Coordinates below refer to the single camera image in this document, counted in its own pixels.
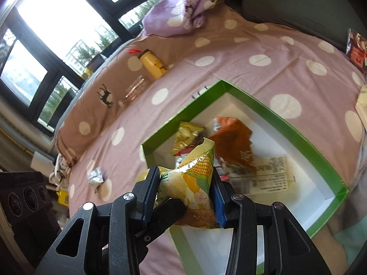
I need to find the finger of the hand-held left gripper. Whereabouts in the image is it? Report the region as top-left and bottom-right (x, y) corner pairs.
(136, 197), (187, 243)

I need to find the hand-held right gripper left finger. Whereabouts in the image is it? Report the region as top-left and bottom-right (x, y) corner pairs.
(34, 165), (161, 275)

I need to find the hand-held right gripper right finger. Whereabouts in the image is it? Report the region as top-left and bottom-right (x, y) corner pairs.
(210, 173), (330, 275)

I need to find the yellow corn snack packet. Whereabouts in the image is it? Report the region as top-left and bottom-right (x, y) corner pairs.
(136, 137), (227, 230)

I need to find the clear soda cracker packet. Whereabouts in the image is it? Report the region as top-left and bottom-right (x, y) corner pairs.
(229, 155), (297, 195)

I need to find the orange brown snack packet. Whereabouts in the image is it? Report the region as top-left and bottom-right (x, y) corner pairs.
(208, 116), (257, 172)

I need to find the black and yellow powder packet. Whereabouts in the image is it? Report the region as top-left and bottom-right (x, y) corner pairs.
(170, 121), (207, 157)

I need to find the green cardboard box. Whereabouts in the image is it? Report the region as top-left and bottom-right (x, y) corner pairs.
(140, 79), (349, 275)

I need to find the small yellow box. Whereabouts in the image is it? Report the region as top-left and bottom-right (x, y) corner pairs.
(56, 190), (71, 207)

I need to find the white box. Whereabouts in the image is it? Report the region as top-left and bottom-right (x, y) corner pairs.
(31, 151), (55, 175)

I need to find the zebra striped cloth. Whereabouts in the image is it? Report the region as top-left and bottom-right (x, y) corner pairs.
(49, 153), (72, 191)

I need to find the silver white snack packet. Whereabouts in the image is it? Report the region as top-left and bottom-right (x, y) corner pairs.
(87, 167), (105, 188)

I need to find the brown dotted deer-print cover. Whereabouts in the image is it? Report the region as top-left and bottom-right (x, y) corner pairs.
(54, 38), (178, 167)

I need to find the yellow bottle red cap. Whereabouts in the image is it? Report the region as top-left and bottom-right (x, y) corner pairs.
(129, 49), (167, 80)

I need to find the teal clothing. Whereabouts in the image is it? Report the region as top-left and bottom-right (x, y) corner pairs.
(334, 226), (364, 264)

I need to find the purple dotted cloth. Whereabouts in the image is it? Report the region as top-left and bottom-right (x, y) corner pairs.
(142, 0), (214, 37)

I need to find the black framed window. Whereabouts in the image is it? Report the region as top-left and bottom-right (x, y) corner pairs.
(0, 0), (178, 134)

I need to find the red snack packet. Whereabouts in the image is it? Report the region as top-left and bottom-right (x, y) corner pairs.
(345, 29), (367, 69)

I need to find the grey sofa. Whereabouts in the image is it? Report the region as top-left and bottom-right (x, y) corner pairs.
(225, 0), (367, 52)

